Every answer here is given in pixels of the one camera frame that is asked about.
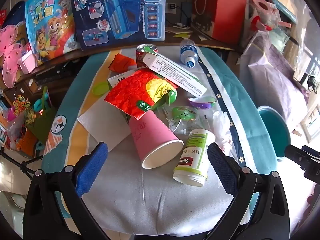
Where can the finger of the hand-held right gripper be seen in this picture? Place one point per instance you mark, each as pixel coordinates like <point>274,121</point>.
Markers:
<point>293,153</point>

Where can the cartoon printed gift bag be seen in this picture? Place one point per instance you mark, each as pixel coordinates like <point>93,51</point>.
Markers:
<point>50,30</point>

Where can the white wall socket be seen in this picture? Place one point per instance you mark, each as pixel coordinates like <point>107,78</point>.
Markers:
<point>171,8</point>

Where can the orange wrapper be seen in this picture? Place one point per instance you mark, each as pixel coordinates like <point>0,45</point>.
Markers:
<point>121,62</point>

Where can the white green printed carton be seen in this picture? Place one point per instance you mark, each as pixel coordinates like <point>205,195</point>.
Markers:
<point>116,80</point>

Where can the small pink box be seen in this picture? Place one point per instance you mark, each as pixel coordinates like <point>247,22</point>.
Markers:
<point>27,62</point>

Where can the clear plastic bag of toys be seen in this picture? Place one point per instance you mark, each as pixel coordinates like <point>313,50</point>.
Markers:
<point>270,20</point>

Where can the purple woven bag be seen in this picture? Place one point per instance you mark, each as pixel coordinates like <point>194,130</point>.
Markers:
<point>272,80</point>

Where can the teal round waste bin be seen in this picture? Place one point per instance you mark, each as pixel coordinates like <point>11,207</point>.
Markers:
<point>272,127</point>

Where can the colourful pom-pom toy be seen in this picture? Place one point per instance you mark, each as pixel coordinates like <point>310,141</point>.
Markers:
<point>21,105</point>

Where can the pink paper cup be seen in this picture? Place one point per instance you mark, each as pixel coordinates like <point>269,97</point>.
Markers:
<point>152,140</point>

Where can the white paper napkin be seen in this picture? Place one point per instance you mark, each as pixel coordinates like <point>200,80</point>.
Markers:
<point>105,125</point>

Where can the blue toy box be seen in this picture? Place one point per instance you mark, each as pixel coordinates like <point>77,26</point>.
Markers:
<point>112,17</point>

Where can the clear green pastry packet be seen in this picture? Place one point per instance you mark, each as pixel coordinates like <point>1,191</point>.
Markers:
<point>183,113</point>

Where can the green plastic lid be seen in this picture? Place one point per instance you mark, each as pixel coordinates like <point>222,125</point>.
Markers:
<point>100,89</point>

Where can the clear plastic water bottle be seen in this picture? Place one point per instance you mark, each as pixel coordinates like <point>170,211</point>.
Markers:
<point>188,51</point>

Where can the red soda can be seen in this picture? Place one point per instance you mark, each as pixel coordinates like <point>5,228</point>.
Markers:
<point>143,56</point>

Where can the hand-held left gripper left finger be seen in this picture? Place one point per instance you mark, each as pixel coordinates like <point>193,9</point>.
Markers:
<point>91,170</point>

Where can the black tripod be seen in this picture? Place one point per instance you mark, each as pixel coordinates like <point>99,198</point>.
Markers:
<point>22,166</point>

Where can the open plastic toy capsule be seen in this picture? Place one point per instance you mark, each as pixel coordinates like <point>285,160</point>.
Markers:
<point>202,102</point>

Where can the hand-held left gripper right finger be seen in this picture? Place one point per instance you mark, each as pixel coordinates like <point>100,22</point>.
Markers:
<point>220,165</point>

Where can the white green supplement bottle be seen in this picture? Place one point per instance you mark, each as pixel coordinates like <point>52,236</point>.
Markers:
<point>192,160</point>

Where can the teal grey star tablecloth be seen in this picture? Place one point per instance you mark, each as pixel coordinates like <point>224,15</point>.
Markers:
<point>155,205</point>

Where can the green felt bag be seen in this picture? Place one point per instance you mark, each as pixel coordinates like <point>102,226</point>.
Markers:
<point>41,125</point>

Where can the dark wooden desk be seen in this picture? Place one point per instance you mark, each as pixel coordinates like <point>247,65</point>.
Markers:
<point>172,40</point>

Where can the red gift box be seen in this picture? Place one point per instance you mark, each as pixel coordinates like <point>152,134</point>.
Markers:
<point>220,12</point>

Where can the crumpled red foil wrapper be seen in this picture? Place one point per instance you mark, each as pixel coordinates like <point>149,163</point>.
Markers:
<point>125,92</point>

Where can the pink butterfly wings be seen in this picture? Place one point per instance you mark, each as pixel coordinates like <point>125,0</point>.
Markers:
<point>10,55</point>

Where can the wooden puzzle board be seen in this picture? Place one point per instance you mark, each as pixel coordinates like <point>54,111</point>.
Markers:
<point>177,30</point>

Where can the long white printed box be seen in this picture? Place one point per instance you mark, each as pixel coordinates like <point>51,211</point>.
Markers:
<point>175,75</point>

